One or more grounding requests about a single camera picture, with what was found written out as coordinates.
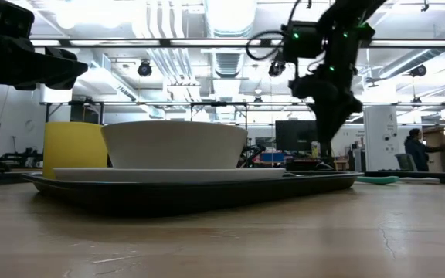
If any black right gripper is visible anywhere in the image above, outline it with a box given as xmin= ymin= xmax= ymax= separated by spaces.
xmin=290 ymin=73 xmax=364 ymax=158

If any spoon with teal handle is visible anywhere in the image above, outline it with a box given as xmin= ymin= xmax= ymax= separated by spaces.
xmin=356 ymin=175 xmax=440 ymax=185

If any yellow mug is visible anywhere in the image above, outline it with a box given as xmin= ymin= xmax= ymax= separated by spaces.
xmin=42 ymin=121 xmax=109 ymax=180

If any beige bowl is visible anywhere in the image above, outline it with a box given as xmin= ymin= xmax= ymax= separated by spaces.
xmin=100 ymin=120 xmax=249 ymax=170

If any white round plate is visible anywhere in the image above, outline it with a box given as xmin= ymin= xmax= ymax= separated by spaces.
xmin=52 ymin=167 xmax=287 ymax=184

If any black plastic serving tray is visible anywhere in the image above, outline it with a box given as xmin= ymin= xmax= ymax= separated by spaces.
xmin=21 ymin=171 xmax=364 ymax=212

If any white cabinet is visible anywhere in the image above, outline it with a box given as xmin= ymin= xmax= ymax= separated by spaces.
xmin=363 ymin=106 xmax=399 ymax=172

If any blue bin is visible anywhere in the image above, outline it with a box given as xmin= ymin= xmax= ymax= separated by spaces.
xmin=260 ymin=151 xmax=286 ymax=163

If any green chair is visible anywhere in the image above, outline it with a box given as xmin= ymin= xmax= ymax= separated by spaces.
xmin=395 ymin=153 xmax=419 ymax=172

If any person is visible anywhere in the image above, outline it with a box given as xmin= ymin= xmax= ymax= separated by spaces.
xmin=403 ymin=128 xmax=445 ymax=173

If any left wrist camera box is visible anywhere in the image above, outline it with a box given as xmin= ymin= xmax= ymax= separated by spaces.
xmin=0 ymin=0 xmax=35 ymax=39

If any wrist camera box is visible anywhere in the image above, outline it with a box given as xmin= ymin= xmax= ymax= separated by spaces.
xmin=282 ymin=21 xmax=324 ymax=65
xmin=0 ymin=0 xmax=35 ymax=39

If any black hanging camera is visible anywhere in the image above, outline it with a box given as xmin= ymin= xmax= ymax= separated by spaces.
xmin=409 ymin=64 xmax=428 ymax=78
xmin=137 ymin=60 xmax=154 ymax=78
xmin=267 ymin=61 xmax=287 ymax=78

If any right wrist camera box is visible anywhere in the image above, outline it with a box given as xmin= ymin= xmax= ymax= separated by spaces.
xmin=282 ymin=21 xmax=324 ymax=65

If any silver ventilation duct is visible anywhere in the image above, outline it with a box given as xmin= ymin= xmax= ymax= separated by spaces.
xmin=205 ymin=0 xmax=258 ymax=100

